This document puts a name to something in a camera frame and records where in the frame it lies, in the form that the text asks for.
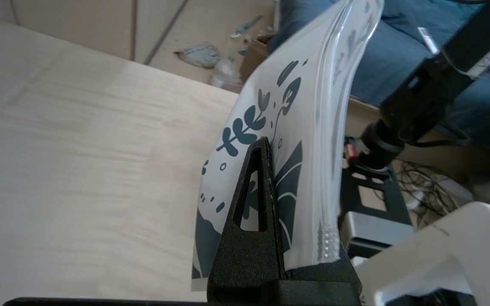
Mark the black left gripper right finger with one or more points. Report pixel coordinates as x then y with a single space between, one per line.
330 274

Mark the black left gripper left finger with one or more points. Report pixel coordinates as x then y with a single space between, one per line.
249 255

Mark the white pouch with horse print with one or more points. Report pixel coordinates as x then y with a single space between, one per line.
309 106

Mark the silver robot base block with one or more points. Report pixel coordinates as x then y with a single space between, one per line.
368 229

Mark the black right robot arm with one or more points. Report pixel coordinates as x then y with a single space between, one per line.
432 85

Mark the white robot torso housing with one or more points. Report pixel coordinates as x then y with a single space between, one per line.
440 255

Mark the small white floor item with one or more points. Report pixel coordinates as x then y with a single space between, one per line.
226 74

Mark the light wood shelf cabinet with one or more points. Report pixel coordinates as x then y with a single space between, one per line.
79 170

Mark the brown cardboard box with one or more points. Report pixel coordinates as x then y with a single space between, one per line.
255 55

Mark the patterned crumpled floor item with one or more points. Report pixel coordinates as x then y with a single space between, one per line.
200 55

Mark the blue fabric sofa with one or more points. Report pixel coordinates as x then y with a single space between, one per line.
389 55

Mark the small grey floor scrap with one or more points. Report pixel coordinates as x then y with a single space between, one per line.
245 27

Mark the brown baseboard strip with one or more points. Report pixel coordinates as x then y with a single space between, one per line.
164 34

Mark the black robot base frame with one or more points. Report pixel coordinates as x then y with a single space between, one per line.
391 195

